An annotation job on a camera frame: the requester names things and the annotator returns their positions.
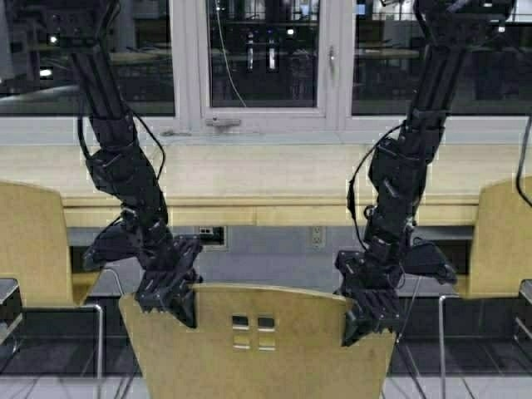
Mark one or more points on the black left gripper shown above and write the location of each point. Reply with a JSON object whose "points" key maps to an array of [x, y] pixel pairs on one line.
{"points": [[169, 273]]}

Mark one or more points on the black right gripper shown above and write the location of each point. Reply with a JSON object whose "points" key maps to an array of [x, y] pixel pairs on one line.
{"points": [[370, 279]]}

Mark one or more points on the beige wooden chair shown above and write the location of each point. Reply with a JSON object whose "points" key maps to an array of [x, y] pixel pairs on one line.
{"points": [[500, 255], [255, 341], [35, 252]]}

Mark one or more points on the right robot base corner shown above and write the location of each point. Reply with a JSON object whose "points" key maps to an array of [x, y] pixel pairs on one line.
{"points": [[523, 310]]}

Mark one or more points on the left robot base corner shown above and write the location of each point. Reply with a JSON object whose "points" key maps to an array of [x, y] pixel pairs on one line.
{"points": [[11, 308]]}

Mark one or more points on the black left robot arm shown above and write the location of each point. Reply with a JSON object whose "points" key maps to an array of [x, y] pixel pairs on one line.
{"points": [[120, 167]]}

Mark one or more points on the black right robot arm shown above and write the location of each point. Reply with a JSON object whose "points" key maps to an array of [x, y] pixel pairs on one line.
{"points": [[399, 163]]}

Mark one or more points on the long beige counter table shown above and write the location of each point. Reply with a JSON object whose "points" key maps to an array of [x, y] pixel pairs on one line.
{"points": [[271, 185]]}

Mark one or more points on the wall data port box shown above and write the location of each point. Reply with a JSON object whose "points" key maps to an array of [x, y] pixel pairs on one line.
{"points": [[212, 237]]}

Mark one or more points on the wall power outlet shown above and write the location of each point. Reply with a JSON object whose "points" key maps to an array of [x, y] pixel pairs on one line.
{"points": [[318, 237]]}

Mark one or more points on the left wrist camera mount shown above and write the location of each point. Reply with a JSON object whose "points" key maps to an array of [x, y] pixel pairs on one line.
{"points": [[116, 242]]}

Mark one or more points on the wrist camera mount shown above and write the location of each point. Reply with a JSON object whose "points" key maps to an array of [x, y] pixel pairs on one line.
{"points": [[427, 260], [116, 242]]}

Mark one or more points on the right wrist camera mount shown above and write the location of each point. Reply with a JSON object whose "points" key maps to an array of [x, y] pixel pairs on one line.
{"points": [[427, 260]]}

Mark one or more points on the window latch handle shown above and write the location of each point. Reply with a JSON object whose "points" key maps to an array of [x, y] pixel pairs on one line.
{"points": [[222, 123]]}

